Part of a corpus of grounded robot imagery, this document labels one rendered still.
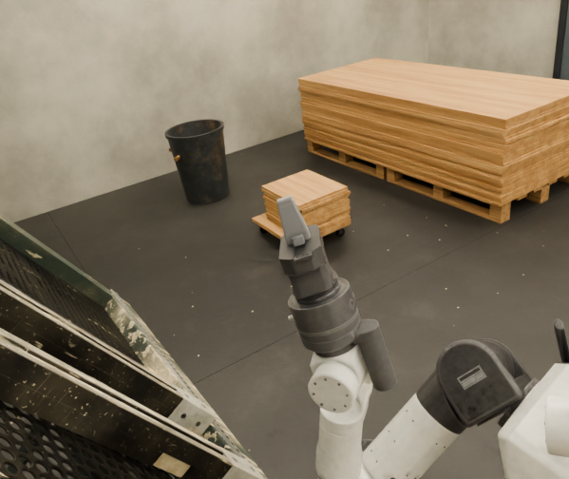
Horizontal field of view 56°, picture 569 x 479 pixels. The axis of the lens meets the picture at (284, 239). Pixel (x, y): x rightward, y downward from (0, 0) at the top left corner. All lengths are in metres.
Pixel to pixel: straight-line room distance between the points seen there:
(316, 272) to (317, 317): 0.06
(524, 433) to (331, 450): 0.27
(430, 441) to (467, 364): 0.14
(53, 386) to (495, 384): 0.65
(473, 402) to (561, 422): 0.19
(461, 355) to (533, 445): 0.15
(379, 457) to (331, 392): 0.22
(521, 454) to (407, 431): 0.18
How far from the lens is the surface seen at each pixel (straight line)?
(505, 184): 4.05
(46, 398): 0.91
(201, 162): 4.73
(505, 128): 3.88
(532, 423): 0.82
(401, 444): 0.91
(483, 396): 0.85
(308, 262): 0.65
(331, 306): 0.70
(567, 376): 0.85
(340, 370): 0.73
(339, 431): 0.83
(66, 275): 1.96
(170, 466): 1.10
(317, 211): 3.73
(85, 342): 1.17
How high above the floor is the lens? 1.92
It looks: 28 degrees down
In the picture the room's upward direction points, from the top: 8 degrees counter-clockwise
